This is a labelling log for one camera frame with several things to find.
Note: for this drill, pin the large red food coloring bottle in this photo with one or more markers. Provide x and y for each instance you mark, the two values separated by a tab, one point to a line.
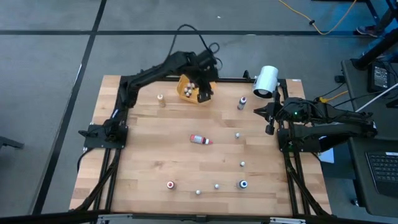
170	185

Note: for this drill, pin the large pink food coloring bottle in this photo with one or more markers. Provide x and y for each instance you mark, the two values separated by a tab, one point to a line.
199	139

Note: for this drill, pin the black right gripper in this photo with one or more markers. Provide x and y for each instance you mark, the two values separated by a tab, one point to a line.
287	111

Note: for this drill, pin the black aluminium table frame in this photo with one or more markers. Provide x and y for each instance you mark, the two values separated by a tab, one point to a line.
231	79

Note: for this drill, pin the person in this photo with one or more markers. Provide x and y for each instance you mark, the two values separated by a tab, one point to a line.
368	30

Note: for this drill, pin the black power supply box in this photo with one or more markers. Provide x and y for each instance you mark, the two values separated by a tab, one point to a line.
381	76

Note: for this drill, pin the large purple food coloring bottle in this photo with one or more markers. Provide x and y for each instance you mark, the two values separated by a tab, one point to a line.
242	104

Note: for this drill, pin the black desk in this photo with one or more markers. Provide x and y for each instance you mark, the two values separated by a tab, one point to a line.
357	174

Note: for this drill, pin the black desk leg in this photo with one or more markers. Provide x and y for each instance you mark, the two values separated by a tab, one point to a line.
373	51

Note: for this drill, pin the white spotlight lamp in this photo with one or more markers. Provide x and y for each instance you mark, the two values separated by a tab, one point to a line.
267	77

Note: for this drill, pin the grey chair base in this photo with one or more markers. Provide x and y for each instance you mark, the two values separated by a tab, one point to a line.
9	142

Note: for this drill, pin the white paper sheet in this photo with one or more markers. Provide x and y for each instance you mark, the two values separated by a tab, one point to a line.
328	157

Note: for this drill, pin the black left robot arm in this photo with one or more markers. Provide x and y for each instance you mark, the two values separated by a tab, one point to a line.
149	73

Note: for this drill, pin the yellow plastic bin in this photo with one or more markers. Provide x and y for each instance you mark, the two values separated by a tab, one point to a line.
181	87

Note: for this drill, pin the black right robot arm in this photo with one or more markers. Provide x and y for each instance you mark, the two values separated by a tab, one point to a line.
335	124

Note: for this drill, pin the black laptop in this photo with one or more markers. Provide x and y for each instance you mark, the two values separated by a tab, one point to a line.
384	169

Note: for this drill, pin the black camera crossbar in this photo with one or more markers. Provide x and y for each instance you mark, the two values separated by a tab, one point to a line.
62	217

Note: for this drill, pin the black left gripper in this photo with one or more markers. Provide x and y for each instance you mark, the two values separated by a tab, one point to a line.
205	77

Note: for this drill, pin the large yellow food coloring bottle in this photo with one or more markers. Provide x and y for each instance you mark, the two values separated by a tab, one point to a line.
161	100

